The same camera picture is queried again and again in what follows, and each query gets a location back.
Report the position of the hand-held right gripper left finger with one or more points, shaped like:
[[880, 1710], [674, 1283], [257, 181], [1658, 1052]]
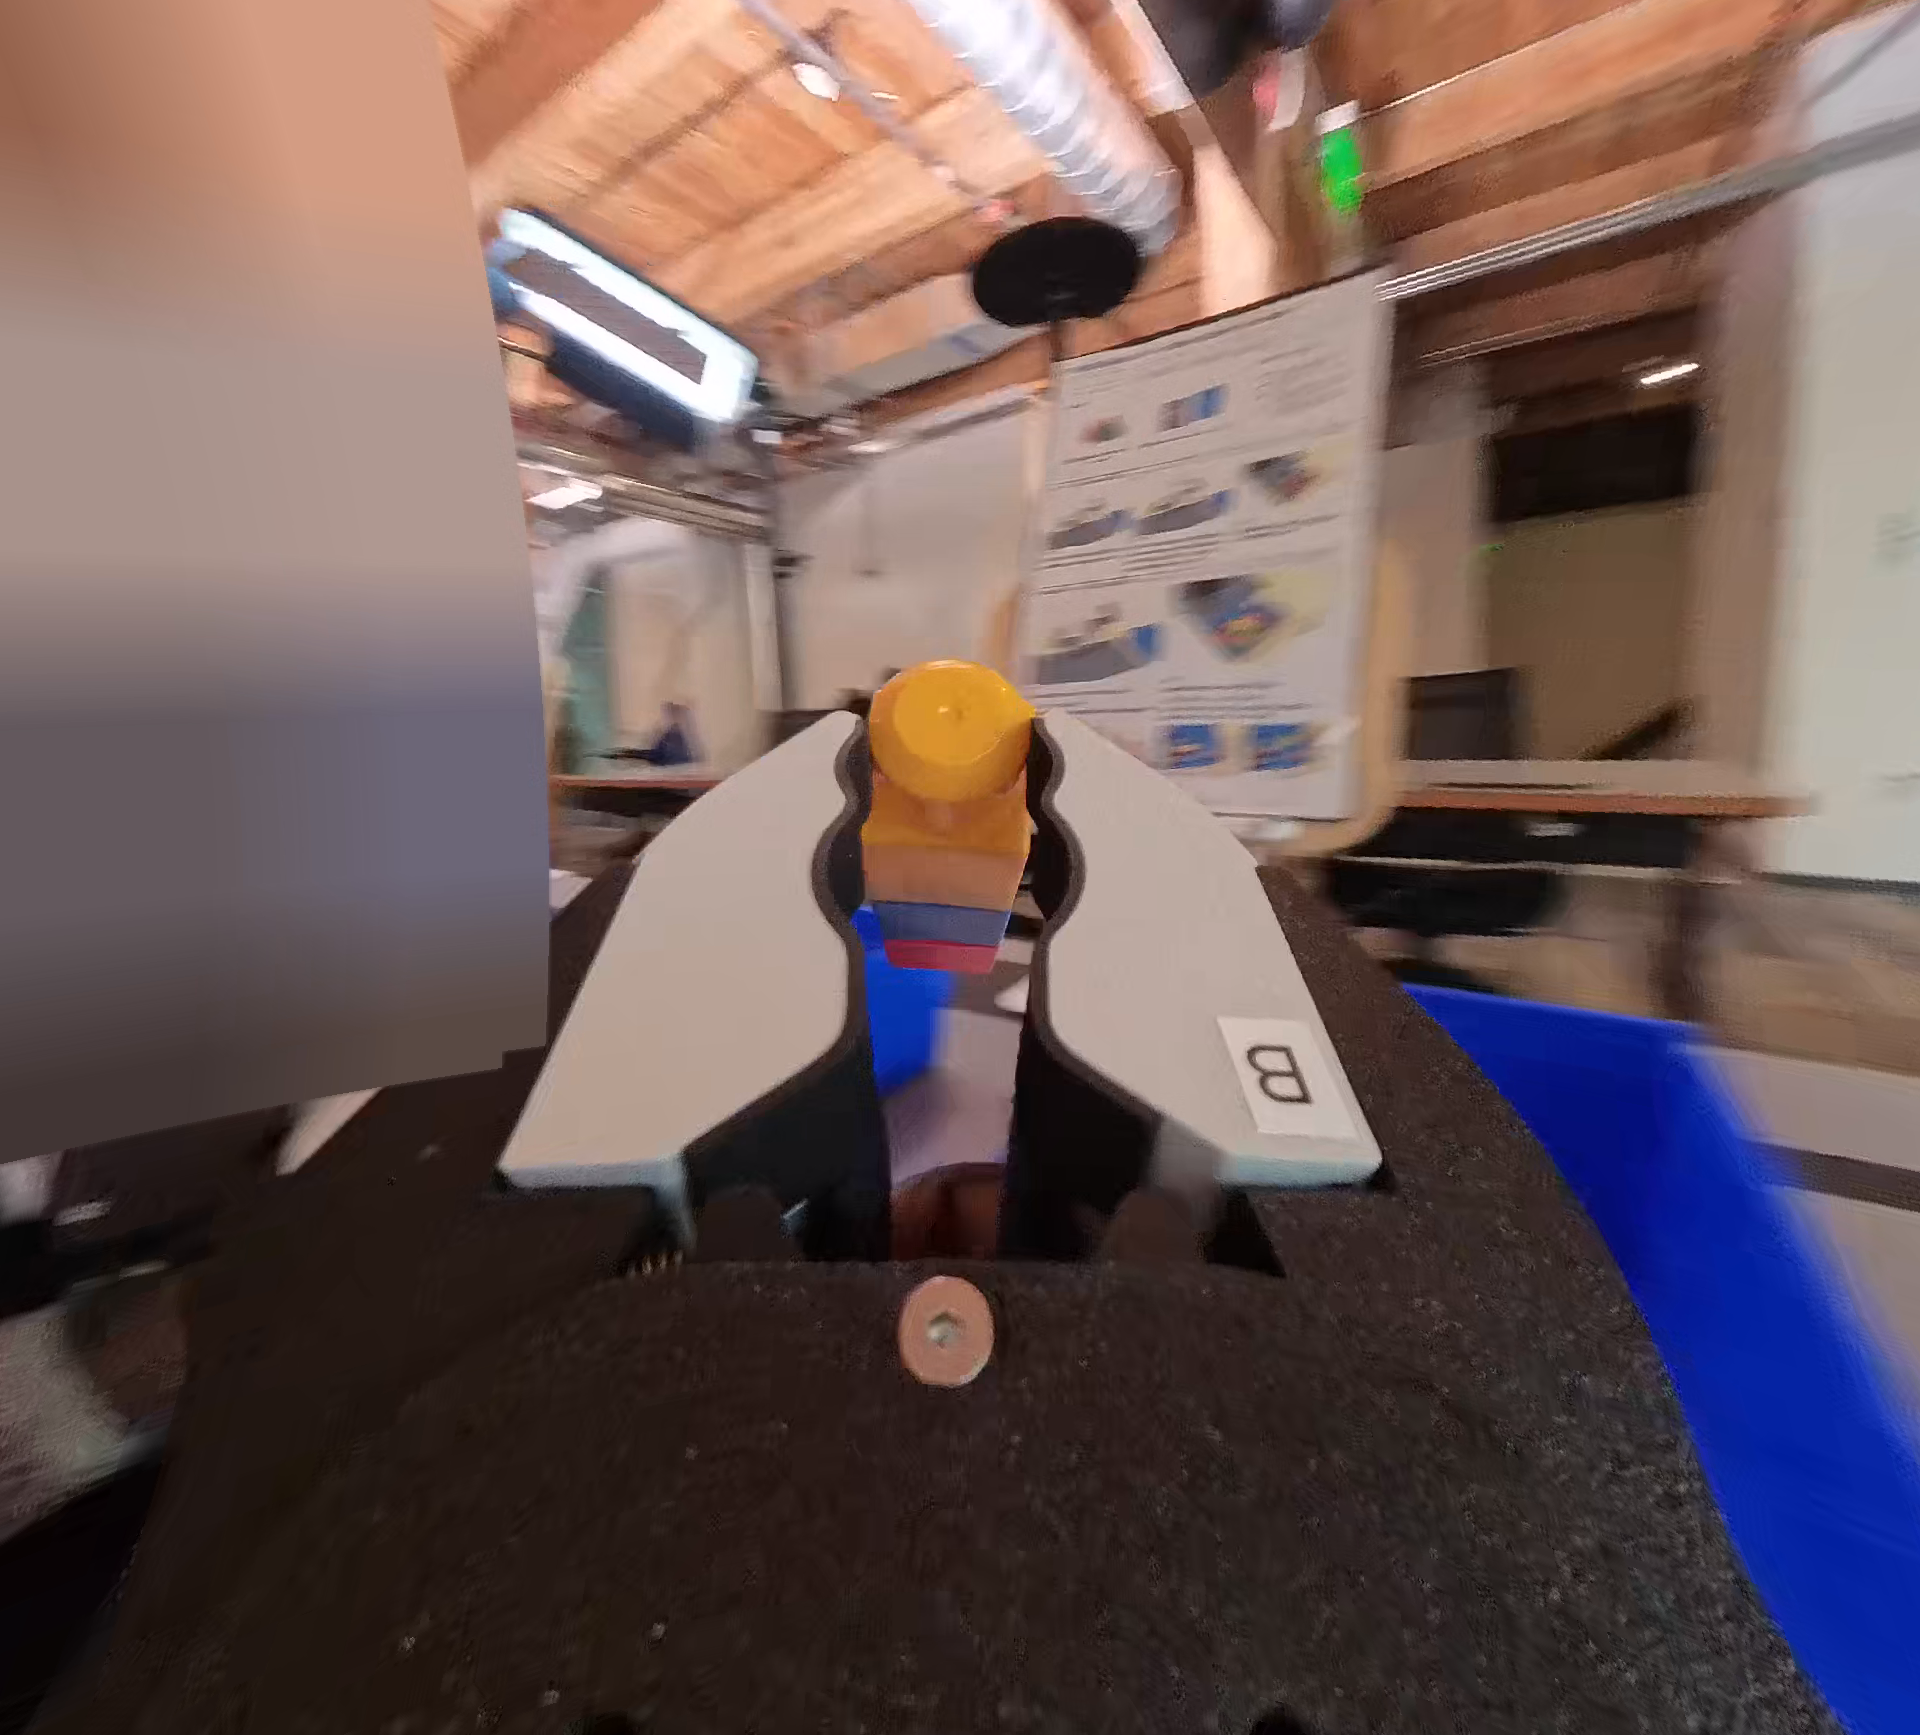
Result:
[[704, 955]]

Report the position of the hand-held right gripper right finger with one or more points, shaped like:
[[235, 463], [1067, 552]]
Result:
[[1169, 970]]

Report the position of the red toy block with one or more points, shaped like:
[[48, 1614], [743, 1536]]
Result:
[[943, 956]]

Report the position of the blue toy block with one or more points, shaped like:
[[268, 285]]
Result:
[[937, 923]]

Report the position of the yellow toy block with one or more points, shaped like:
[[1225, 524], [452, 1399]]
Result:
[[946, 745]]

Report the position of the wooden desk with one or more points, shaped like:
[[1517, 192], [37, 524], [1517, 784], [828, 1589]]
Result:
[[1573, 799]]

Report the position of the hanging light panel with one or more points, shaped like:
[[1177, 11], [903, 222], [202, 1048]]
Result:
[[629, 325]]

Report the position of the black floor lamp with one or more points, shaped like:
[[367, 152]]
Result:
[[1059, 265]]

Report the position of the green exit sign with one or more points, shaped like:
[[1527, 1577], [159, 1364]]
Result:
[[1341, 167]]

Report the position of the silver ventilation duct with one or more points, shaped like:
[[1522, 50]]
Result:
[[989, 24]]

